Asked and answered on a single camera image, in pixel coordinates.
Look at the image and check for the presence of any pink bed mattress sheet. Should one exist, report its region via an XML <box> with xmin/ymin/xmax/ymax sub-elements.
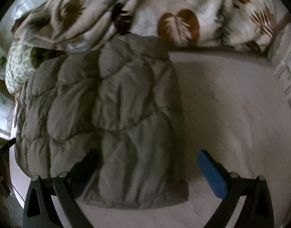
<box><xmin>8</xmin><ymin>50</ymin><xmax>291</xmax><ymax>228</ymax></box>

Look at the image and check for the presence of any window with glass panes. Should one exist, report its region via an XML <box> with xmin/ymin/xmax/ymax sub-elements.
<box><xmin>0</xmin><ymin>92</ymin><xmax>15</xmax><ymax>140</ymax></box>

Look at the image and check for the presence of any green white patterned pillow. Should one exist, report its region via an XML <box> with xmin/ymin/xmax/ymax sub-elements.
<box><xmin>5</xmin><ymin>40</ymin><xmax>42</xmax><ymax>95</ymax></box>

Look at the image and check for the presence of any olive quilted puffer jacket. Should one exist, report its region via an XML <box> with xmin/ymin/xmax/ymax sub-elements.
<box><xmin>15</xmin><ymin>34</ymin><xmax>189</xmax><ymax>209</ymax></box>

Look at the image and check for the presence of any green printed plastic bag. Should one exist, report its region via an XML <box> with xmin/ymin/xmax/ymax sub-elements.
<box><xmin>0</xmin><ymin>47</ymin><xmax>7</xmax><ymax>80</ymax></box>

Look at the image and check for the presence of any striped grey white cushion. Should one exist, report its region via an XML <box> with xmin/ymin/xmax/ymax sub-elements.
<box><xmin>268</xmin><ymin>23</ymin><xmax>291</xmax><ymax>110</ymax></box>

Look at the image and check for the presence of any leaf print fleece blanket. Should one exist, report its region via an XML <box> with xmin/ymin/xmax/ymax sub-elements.
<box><xmin>12</xmin><ymin>0</ymin><xmax>276</xmax><ymax>54</ymax></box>

